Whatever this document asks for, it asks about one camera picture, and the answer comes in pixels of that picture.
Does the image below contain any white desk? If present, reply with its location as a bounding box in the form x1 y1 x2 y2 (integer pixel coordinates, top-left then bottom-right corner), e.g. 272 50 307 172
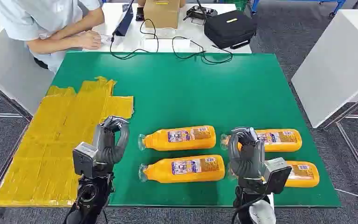
83 2 253 54

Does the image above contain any yellow plastic sheet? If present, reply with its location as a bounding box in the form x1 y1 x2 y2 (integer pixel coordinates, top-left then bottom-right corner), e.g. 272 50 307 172
0 76 135 208

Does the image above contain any white cable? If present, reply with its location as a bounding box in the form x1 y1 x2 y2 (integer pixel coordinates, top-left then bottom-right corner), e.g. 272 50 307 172
334 187 358 199

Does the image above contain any black cable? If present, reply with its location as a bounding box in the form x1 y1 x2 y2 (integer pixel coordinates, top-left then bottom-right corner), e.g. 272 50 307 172
171 36 234 65
109 18 160 60

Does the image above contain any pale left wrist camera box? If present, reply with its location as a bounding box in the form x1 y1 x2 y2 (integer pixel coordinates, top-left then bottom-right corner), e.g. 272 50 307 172
72 141 98 180

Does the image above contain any person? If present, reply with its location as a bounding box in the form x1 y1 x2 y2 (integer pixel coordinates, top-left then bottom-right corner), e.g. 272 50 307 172
0 0 105 75

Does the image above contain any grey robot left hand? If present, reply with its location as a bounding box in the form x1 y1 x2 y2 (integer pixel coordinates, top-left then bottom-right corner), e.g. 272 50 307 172
92 116 131 174

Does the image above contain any brown cardboard box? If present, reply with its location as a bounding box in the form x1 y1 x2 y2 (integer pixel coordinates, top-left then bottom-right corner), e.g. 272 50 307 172
143 0 180 30

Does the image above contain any green table mat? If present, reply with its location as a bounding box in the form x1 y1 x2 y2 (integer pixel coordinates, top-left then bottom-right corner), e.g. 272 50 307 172
50 51 342 208

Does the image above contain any green crate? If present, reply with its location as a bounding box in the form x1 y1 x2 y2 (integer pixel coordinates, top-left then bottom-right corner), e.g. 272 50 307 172
224 0 249 12

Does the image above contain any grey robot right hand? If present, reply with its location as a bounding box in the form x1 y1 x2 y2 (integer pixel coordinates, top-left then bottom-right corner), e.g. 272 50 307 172
227 126 268 188

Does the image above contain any person's right hand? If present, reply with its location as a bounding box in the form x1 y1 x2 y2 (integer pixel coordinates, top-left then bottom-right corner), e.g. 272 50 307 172
74 30 103 50

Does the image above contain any black carrying case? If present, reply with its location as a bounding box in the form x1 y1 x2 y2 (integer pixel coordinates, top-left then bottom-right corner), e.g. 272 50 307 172
203 10 257 50

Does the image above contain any black remote controller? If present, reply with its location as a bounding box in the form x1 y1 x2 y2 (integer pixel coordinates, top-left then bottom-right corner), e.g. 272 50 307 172
183 0 219 22

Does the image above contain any white flat box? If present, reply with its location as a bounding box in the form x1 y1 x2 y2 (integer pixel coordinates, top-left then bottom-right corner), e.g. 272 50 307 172
141 35 192 52

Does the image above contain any orange drink bottle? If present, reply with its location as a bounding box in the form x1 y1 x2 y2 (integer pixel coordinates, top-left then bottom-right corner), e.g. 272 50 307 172
220 128 303 153
227 160 320 188
138 125 217 152
138 154 226 184

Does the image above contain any dark blue tablet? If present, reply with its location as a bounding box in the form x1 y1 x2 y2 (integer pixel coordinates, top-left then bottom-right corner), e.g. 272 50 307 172
112 0 135 37

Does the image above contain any white panel table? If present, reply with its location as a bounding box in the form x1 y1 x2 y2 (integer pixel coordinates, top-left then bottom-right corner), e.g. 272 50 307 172
291 9 358 129
0 6 57 122

